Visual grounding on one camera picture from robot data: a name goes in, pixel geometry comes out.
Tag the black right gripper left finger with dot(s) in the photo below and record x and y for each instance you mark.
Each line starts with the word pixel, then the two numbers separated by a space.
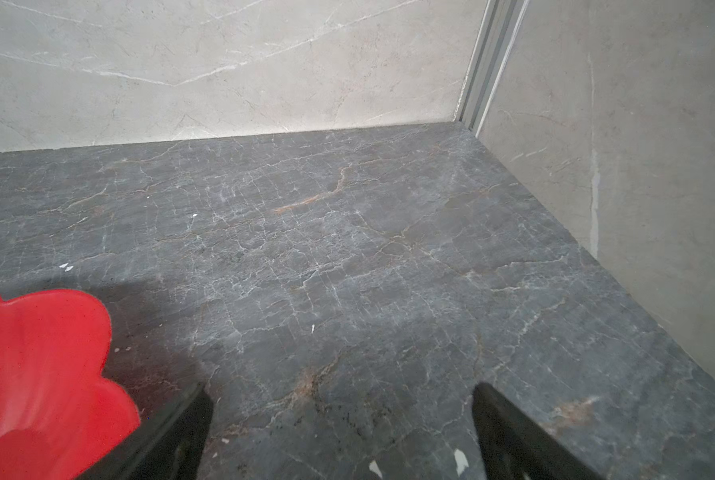
pixel 168 445

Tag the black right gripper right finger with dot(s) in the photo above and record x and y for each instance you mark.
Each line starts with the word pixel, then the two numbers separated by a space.
pixel 515 447

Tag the red flower-shaped fruit bowl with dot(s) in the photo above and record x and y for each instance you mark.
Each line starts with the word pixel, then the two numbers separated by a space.
pixel 58 414

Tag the aluminium corner frame post right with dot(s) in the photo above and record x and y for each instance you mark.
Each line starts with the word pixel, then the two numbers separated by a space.
pixel 497 34

